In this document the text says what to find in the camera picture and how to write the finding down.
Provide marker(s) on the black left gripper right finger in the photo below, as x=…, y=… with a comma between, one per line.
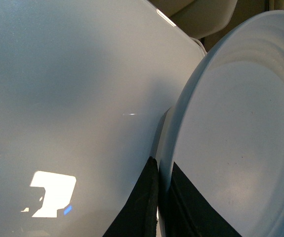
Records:
x=185, y=212

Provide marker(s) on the beige chair on right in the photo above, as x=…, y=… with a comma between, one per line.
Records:
x=197, y=18

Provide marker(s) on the light blue round plate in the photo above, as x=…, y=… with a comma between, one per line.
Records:
x=226, y=131

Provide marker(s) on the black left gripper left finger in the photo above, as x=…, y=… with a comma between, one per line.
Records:
x=138, y=217

